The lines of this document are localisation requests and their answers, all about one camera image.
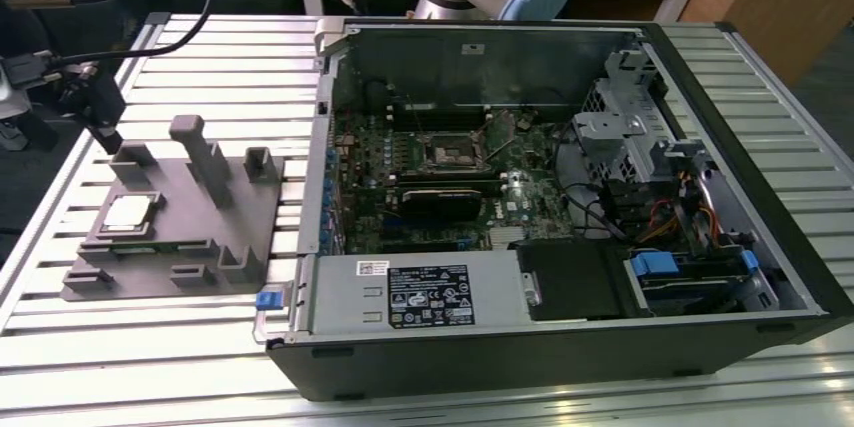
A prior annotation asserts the silver CPU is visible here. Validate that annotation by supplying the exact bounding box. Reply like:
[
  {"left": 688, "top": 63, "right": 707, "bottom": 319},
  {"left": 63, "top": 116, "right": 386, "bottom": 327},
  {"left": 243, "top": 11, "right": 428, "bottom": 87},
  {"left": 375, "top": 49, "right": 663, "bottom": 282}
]
[{"left": 99, "top": 194, "right": 161, "bottom": 234}]

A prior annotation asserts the thin metal locking lever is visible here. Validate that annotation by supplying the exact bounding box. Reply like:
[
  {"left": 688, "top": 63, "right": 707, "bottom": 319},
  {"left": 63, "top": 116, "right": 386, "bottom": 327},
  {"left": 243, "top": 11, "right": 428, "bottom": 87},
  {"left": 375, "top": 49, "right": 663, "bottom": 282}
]
[
  {"left": 408, "top": 95, "right": 430, "bottom": 142},
  {"left": 484, "top": 130, "right": 520, "bottom": 160}
]

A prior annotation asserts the metal socket cover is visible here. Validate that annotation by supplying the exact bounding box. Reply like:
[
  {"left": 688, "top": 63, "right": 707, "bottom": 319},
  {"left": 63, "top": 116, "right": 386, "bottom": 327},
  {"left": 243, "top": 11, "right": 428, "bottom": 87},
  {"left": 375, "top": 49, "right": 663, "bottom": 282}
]
[{"left": 470, "top": 110, "right": 520, "bottom": 161}]

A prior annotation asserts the CPU socket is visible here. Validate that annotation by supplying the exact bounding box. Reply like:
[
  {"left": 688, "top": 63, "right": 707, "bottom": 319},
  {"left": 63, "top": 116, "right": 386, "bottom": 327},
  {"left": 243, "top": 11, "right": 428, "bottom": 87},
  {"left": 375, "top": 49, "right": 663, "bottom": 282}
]
[{"left": 416, "top": 129, "right": 495, "bottom": 172}]

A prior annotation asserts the grey parts rack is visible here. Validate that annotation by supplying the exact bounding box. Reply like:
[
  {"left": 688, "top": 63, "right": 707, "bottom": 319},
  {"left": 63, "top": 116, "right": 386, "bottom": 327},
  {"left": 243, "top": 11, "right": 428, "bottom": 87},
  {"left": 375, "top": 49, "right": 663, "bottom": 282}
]
[{"left": 59, "top": 114, "right": 287, "bottom": 303}]

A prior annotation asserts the green RAM stick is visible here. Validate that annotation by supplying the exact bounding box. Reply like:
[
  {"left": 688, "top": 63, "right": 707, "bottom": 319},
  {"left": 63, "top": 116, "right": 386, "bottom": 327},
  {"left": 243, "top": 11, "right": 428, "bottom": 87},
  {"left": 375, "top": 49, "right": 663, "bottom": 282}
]
[{"left": 109, "top": 242, "right": 183, "bottom": 254}]

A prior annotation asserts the blue power supply latch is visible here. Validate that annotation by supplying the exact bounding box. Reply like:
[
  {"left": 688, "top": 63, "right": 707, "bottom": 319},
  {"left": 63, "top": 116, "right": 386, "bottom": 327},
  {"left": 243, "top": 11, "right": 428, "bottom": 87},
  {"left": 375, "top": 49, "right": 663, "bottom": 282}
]
[{"left": 256, "top": 285, "right": 285, "bottom": 311}]

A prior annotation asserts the silver power supply unit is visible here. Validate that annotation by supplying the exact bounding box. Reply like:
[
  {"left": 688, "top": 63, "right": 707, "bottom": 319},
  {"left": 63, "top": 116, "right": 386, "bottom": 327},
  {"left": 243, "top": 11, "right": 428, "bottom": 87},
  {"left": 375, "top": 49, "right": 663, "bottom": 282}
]
[{"left": 285, "top": 252, "right": 535, "bottom": 337}]

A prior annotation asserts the RAM slot with white clips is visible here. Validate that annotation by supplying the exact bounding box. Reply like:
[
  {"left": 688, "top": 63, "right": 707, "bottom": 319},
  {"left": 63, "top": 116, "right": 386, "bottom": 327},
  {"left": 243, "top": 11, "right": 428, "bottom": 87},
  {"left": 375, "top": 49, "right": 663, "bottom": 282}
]
[
  {"left": 398, "top": 176, "right": 507, "bottom": 184},
  {"left": 388, "top": 116, "right": 499, "bottom": 125},
  {"left": 388, "top": 104, "right": 499, "bottom": 113}
]

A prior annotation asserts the black graphics card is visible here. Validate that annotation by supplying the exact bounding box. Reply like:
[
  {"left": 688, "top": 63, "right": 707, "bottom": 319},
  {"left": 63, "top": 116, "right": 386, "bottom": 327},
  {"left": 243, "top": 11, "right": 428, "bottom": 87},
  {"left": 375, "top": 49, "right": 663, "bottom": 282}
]
[{"left": 398, "top": 188, "right": 483, "bottom": 222}]

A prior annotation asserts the silver finned heatsink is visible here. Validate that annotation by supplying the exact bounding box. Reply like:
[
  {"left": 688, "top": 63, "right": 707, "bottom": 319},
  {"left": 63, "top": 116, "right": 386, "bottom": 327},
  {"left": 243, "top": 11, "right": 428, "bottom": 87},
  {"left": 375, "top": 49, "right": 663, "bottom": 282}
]
[{"left": 488, "top": 226, "right": 530, "bottom": 245}]

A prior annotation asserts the green motherboard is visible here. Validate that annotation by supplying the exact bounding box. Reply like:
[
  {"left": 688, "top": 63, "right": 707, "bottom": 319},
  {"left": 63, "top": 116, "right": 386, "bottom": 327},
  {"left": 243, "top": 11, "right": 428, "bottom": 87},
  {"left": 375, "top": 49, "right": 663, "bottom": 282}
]
[{"left": 331, "top": 106, "right": 579, "bottom": 254}]

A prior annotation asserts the black PC case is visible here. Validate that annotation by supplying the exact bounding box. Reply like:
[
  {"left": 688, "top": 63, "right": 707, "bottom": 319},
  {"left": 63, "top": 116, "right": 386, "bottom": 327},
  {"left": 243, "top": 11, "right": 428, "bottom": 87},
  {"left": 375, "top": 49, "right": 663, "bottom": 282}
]
[{"left": 264, "top": 16, "right": 854, "bottom": 403}]

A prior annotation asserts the metal disk bay cage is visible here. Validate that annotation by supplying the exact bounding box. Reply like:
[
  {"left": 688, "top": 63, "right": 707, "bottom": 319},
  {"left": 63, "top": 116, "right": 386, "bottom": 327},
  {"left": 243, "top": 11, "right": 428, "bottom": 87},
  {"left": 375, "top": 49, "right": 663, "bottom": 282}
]
[{"left": 570, "top": 49, "right": 672, "bottom": 183}]

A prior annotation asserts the black plastic cover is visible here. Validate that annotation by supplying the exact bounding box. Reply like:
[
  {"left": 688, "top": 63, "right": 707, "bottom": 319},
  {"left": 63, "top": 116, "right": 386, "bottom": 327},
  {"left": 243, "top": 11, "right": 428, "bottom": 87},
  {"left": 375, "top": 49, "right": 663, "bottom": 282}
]
[{"left": 516, "top": 240, "right": 632, "bottom": 322}]

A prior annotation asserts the hard disk in blue carrier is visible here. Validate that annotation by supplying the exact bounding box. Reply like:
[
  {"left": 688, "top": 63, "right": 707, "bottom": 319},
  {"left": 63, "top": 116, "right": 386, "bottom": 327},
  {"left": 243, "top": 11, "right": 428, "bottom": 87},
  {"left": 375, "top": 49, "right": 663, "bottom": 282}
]
[{"left": 624, "top": 251, "right": 752, "bottom": 318}]

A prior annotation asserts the wooden cabinet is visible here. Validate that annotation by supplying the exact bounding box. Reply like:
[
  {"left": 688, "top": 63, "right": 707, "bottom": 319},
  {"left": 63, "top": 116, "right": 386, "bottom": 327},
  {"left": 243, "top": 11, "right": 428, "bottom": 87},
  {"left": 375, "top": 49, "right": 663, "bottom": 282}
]
[{"left": 679, "top": 0, "right": 854, "bottom": 91}]

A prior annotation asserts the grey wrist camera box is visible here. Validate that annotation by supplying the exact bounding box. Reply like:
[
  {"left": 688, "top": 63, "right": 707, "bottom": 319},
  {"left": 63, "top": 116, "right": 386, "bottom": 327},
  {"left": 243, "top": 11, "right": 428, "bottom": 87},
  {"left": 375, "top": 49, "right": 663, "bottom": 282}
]
[{"left": 0, "top": 53, "right": 60, "bottom": 91}]

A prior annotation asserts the silver cage bracket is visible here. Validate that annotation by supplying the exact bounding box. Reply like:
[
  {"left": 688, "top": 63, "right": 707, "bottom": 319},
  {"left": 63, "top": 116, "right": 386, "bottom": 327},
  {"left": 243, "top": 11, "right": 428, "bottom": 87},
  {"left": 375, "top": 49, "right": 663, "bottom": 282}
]
[{"left": 571, "top": 111, "right": 650, "bottom": 141}]

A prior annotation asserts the yellow black wire bundle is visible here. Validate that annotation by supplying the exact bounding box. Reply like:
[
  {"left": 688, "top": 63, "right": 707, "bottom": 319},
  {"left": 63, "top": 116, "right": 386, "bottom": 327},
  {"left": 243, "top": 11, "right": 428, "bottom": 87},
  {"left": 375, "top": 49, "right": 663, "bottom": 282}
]
[{"left": 636, "top": 171, "right": 728, "bottom": 251}]

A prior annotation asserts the silver drive bay frame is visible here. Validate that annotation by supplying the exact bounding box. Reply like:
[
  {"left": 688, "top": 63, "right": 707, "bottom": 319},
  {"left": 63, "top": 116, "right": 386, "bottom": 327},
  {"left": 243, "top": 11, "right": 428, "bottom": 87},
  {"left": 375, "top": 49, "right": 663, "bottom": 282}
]
[{"left": 650, "top": 139, "right": 759, "bottom": 261}]

